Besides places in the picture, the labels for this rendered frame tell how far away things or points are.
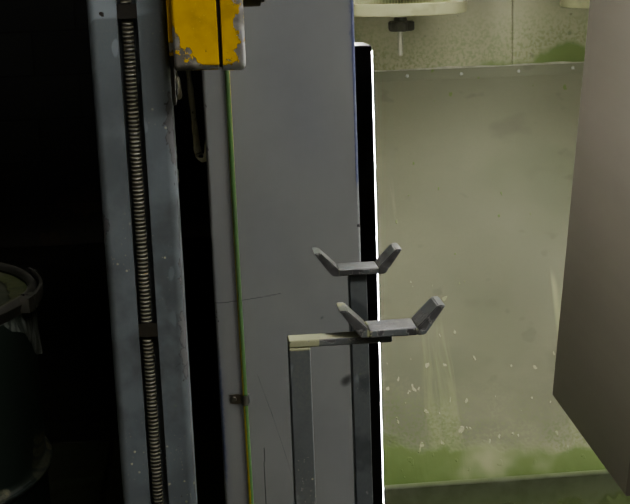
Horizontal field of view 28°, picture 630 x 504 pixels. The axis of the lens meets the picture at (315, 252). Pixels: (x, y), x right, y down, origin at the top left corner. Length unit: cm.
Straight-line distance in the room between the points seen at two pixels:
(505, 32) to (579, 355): 130
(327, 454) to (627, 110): 84
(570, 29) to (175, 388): 260
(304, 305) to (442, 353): 162
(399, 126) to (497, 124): 26
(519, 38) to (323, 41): 202
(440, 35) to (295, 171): 196
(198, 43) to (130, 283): 20
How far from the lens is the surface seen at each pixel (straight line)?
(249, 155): 148
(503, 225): 327
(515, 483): 309
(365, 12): 304
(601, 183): 223
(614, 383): 225
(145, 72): 97
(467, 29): 343
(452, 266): 320
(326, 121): 149
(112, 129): 98
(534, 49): 348
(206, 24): 94
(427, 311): 95
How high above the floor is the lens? 136
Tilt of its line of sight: 12 degrees down
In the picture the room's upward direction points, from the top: 2 degrees counter-clockwise
